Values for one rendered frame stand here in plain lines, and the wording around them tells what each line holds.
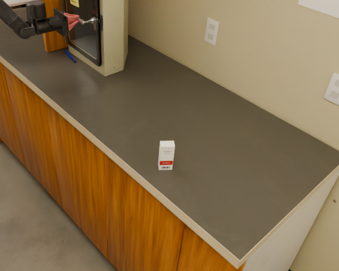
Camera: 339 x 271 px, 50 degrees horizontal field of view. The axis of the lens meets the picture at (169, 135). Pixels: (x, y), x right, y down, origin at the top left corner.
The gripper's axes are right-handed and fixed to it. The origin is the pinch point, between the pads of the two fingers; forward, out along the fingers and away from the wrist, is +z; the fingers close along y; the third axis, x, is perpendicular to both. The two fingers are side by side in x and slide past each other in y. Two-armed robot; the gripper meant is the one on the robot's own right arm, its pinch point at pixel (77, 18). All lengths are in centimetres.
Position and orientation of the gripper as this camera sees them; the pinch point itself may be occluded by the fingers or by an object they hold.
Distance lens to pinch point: 171.3
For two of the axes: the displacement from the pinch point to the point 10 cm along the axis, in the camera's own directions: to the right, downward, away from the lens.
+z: 7.3, -3.8, 5.7
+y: 0.8, -7.8, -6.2
